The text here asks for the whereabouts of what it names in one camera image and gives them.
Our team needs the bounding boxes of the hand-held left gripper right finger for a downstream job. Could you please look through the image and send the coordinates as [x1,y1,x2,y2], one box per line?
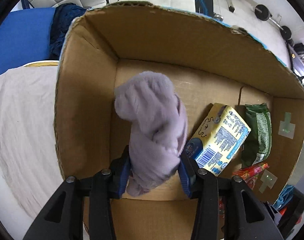
[177,155,284,240]

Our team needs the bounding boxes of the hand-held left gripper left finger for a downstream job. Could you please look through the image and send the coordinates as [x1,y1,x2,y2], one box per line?
[23,145,131,240]

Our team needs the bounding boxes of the lilac fuzzy sock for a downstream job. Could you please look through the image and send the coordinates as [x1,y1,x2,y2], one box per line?
[114,71,188,197]

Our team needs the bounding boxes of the cardboard box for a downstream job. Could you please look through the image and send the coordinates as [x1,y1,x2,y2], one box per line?
[54,1,304,240]

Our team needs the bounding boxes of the yellow and blue carton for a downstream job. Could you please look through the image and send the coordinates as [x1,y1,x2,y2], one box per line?
[184,103,252,176]

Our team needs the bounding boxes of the red snack packet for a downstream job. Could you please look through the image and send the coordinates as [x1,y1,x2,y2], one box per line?
[218,163,269,216]

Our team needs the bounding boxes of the green snack packet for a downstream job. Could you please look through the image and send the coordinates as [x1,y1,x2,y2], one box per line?
[240,103,272,169]

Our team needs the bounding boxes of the light blue cloth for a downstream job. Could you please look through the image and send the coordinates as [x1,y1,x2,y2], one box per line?
[274,184,295,209]

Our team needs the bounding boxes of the white bed sheet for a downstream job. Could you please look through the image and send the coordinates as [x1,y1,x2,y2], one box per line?
[0,61,67,224]

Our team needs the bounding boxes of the black box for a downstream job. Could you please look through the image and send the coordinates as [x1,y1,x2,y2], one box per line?
[263,186,304,233]

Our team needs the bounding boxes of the dark blue knitted cloth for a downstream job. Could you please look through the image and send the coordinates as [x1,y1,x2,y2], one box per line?
[49,3,87,61]

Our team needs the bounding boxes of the blue cushion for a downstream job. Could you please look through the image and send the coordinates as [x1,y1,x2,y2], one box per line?
[0,7,56,80]

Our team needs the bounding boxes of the black barbell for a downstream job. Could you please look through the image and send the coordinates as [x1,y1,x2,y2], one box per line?
[254,4,292,40]

